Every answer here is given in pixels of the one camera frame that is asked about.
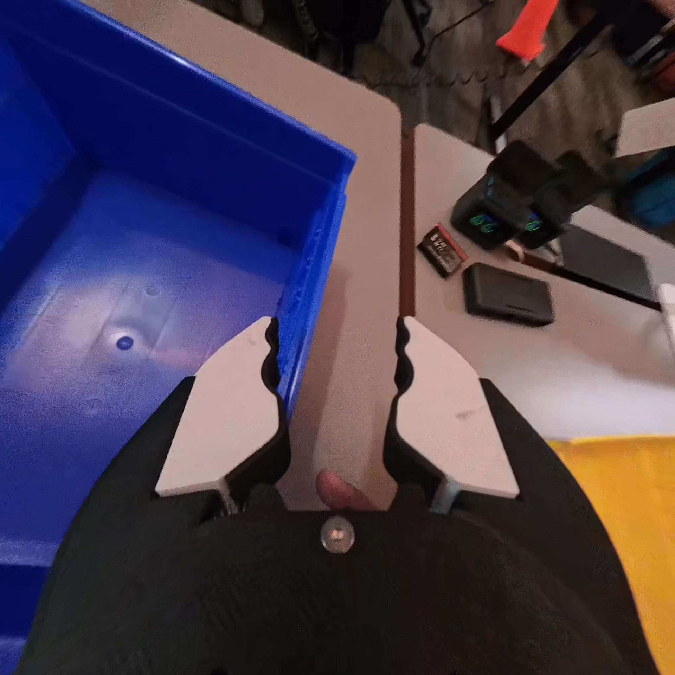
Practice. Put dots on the orange cone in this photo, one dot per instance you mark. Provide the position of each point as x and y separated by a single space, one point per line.
527 31

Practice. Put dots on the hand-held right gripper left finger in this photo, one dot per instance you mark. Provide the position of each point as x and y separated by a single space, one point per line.
221 422

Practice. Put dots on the black flat case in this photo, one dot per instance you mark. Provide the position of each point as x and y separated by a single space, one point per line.
509 295

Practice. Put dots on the small black red card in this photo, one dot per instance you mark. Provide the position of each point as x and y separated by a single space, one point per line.
442 252

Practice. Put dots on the grey desk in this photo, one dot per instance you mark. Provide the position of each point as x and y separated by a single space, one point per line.
348 263
527 379

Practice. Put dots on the person's right hand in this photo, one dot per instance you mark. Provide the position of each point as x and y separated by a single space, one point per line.
337 490

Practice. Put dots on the blue bin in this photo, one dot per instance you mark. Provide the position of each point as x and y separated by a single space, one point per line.
132 237

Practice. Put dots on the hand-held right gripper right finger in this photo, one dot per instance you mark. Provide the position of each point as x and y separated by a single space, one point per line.
453 422

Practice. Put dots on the black flat pad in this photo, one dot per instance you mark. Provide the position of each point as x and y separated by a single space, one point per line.
606 263

